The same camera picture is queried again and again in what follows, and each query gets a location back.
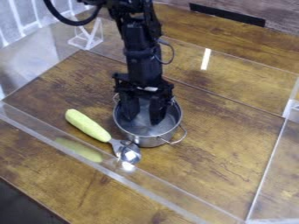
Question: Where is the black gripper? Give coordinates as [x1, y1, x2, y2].
[113, 49, 174, 125]

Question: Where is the silver pot with handles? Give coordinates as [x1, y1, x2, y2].
[114, 94, 187, 148]

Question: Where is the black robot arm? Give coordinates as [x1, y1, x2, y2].
[107, 0, 174, 125]

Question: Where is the red and white mushroom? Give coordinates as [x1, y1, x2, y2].
[137, 87, 159, 92]

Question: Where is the black strip on table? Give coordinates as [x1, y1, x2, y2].
[190, 3, 268, 27]

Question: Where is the spoon with yellow handle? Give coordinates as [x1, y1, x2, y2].
[65, 108, 142, 165]

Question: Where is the clear acrylic triangle bracket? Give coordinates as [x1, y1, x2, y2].
[69, 18, 105, 50]

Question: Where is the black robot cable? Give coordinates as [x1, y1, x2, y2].
[42, 0, 103, 27]

